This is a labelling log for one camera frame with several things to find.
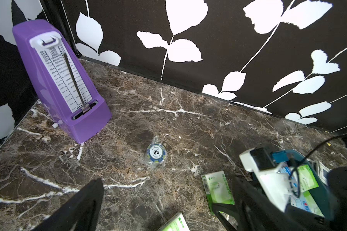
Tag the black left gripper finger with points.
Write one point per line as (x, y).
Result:
(80, 212)
(254, 212)
(230, 210)

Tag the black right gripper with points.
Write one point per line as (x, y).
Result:
(337, 201)

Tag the green white tissue pack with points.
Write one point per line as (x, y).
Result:
(306, 178)

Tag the small white patterned box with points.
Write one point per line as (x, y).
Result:
(322, 171)

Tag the teal plastic storage box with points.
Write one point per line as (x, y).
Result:
(314, 201)

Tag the clear small glass jar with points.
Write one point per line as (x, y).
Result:
(156, 153)

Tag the purple plastic holder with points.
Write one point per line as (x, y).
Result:
(60, 81)

